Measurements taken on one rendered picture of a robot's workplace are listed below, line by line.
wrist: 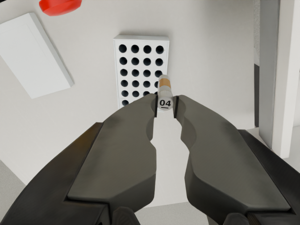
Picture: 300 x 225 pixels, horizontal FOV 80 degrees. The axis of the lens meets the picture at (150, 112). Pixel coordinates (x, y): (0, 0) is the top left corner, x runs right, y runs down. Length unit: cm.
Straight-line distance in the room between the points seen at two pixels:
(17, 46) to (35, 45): 3
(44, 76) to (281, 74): 36
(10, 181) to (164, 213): 156
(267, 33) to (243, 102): 18
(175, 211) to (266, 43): 201
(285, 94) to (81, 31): 30
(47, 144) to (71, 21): 29
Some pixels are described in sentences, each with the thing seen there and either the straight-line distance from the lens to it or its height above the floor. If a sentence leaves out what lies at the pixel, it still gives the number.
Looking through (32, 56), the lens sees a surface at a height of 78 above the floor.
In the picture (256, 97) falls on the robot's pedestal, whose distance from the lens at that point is 88.
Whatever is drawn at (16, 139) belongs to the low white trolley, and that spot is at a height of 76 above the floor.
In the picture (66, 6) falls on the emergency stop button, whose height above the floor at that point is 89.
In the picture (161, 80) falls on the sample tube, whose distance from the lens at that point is 15.
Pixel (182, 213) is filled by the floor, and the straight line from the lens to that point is 220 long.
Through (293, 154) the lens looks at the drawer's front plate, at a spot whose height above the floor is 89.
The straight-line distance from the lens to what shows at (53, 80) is 38.
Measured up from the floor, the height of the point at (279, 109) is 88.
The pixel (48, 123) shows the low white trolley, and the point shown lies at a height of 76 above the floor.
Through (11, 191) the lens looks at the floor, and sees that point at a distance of 240.
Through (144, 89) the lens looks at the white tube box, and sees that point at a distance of 31.
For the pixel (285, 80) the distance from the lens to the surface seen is 25.
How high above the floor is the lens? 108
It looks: 59 degrees down
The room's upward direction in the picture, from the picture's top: 176 degrees counter-clockwise
